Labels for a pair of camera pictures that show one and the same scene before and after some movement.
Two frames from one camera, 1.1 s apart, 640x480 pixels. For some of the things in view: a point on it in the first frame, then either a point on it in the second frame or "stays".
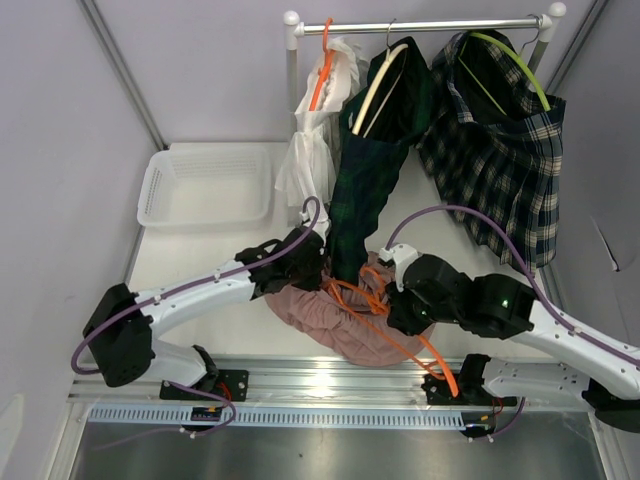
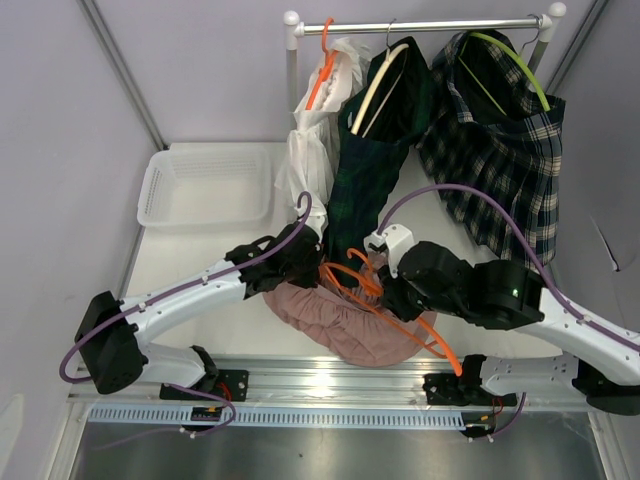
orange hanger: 372,283 → 434,346
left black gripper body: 307,278 stays
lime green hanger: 517,59 stays
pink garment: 348,322 stays
